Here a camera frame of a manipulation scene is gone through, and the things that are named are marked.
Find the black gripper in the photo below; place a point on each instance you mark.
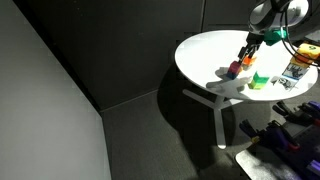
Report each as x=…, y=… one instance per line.
x=253, y=43

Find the pink cube block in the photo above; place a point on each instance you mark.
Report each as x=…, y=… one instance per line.
x=235, y=68

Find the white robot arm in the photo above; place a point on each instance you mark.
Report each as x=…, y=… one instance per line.
x=269, y=22

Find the orange cube block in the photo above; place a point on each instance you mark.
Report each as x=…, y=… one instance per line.
x=248, y=62

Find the blue flat block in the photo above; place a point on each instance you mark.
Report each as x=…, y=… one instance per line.
x=231, y=75

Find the green yellow block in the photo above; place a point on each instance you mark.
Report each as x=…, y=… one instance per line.
x=258, y=81

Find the white round table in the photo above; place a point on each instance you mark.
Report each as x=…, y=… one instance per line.
x=204, y=60

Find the white picture cube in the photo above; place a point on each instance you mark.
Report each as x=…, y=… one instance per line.
x=294, y=71

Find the small picture card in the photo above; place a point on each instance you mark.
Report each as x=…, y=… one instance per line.
x=287, y=83

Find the yellow orange printed cube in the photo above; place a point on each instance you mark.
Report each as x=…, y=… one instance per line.
x=306, y=55

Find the black purple clamp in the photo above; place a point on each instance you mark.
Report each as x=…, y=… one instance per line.
x=306, y=114

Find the perforated metal plate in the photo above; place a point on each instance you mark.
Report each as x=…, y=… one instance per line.
x=260, y=163

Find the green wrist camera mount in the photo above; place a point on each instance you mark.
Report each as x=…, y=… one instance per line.
x=273, y=36

